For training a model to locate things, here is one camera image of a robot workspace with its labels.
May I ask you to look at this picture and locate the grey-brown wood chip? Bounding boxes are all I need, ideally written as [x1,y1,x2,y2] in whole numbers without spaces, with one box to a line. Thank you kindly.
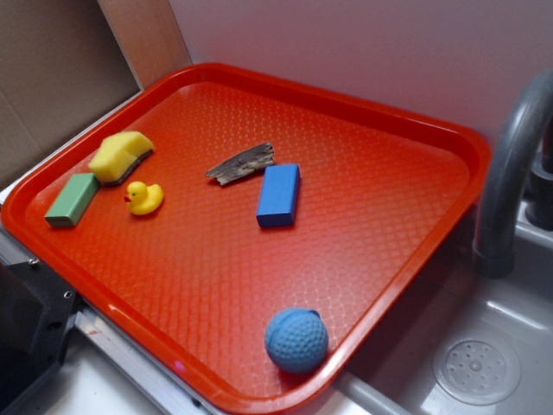
[205,142,275,186]

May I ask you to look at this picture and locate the blue rectangular block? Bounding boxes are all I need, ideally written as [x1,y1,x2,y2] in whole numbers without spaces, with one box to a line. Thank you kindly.
[256,164,301,228]

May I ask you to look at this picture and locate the red plastic tray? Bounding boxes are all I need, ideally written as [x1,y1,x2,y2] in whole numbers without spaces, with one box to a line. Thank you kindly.
[1,64,491,414]

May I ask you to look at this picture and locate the blue dimpled ball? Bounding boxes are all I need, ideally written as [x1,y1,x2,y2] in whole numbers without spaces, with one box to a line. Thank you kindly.
[264,308,329,374]

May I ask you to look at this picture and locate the yellow rubber duck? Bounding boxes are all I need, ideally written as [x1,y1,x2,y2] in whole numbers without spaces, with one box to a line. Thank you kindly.
[124,182,164,215]

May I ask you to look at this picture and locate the yellow sponge with scourer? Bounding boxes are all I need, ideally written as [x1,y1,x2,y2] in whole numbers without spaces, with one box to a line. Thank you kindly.
[88,131,155,186]

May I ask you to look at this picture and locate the green rectangular block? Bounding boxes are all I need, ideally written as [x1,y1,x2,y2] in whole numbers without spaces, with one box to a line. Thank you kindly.
[44,173,100,227]

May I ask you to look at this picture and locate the grey toy sink basin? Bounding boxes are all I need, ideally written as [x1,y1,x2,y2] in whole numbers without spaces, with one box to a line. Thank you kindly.
[336,198,553,415]

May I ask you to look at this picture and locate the grey toy faucet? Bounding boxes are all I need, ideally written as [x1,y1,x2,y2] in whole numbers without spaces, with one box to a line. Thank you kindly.
[473,69,552,278]

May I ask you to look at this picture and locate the brown cardboard panel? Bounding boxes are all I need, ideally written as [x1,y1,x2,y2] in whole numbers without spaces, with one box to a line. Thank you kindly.
[1,1,191,188]

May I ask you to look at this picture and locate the black mounting bracket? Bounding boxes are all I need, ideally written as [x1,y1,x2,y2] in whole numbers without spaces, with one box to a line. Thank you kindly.
[1,261,79,414]

